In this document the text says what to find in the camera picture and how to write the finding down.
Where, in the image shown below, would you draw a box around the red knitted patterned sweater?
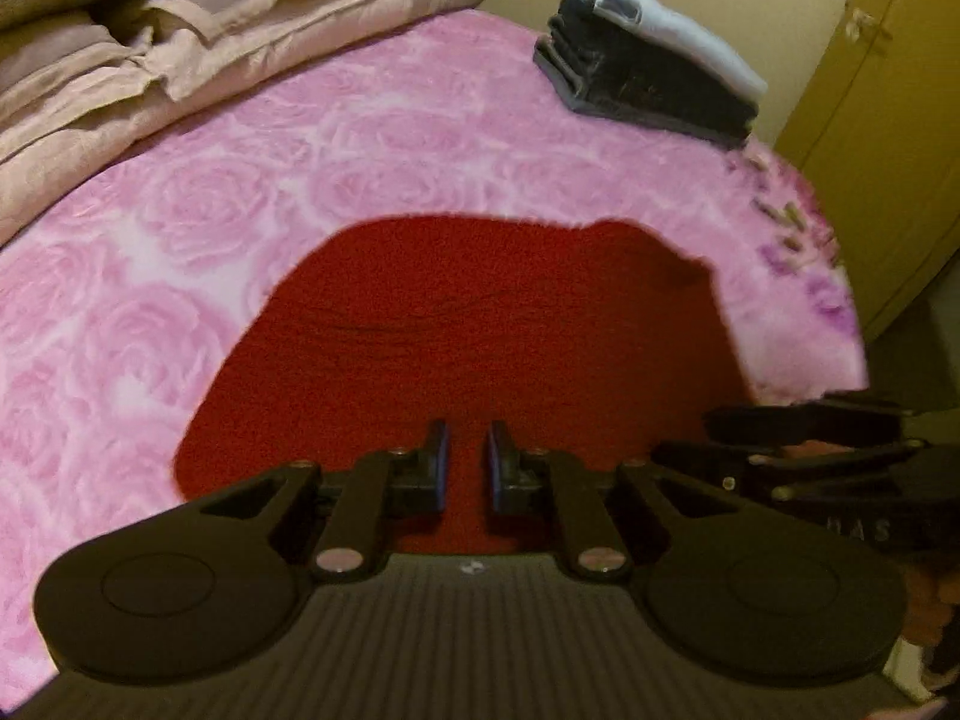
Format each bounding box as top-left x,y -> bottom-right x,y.
174,216 -> 750,553

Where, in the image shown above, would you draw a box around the person's right hand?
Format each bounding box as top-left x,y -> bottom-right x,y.
898,564 -> 958,652

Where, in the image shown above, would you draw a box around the yellow wooden wardrobe door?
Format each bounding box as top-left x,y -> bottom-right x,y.
776,0 -> 958,338

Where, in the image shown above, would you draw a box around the pink rose print bedsheet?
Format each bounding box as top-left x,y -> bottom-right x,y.
2,10 -> 866,707

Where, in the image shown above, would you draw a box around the dark folded jeans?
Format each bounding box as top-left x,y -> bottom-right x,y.
534,0 -> 759,148

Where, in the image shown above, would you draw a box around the white folded garment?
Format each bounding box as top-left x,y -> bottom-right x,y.
592,0 -> 768,104

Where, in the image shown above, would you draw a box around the beige folded quilt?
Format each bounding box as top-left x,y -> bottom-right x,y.
2,0 -> 483,241

